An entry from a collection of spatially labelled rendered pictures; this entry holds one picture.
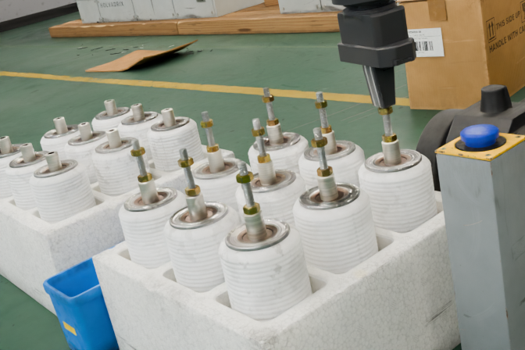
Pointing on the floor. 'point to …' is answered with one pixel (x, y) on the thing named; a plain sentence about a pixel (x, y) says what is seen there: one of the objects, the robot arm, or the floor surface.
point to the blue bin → (81, 308)
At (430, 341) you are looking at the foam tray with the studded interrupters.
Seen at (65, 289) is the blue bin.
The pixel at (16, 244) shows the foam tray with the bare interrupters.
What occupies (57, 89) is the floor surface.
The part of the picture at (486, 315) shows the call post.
